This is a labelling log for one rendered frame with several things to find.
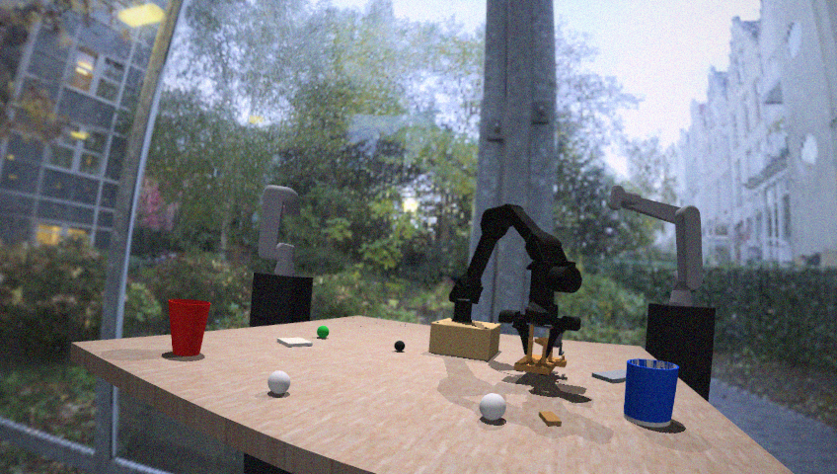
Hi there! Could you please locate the white ball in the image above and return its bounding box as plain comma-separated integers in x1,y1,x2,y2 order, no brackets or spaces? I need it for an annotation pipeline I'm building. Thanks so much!
479,393,506,420
267,370,290,394

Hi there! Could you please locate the blue mug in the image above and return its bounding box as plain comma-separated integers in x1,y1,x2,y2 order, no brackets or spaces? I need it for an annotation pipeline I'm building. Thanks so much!
623,358,679,428

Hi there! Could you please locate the white square tile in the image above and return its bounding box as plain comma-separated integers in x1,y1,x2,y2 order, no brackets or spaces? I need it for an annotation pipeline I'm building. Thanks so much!
276,337,313,348

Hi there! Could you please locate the red plastic cup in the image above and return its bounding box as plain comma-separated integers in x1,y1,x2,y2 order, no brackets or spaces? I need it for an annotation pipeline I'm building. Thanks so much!
169,299,211,356

